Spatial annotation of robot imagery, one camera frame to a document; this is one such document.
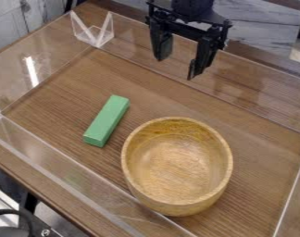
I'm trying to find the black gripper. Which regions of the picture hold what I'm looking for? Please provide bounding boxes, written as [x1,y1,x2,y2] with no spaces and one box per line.
[146,0,233,81]

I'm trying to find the green rectangular block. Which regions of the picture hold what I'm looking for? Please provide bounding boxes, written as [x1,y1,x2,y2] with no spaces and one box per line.
[83,95,130,147]

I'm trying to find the brown wooden bowl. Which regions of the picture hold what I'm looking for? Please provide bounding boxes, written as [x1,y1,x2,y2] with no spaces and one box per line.
[121,117,234,217]

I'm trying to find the clear acrylic tray walls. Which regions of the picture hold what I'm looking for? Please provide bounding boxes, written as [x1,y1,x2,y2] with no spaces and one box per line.
[0,5,300,237]

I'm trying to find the black table leg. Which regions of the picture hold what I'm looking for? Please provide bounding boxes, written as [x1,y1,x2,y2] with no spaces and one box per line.
[21,192,39,214]

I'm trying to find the clear acrylic corner bracket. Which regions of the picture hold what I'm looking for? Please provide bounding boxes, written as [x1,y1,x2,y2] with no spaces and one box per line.
[70,11,114,48]

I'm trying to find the black cable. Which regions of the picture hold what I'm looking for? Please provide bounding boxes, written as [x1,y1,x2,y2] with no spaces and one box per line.
[0,208,37,237]

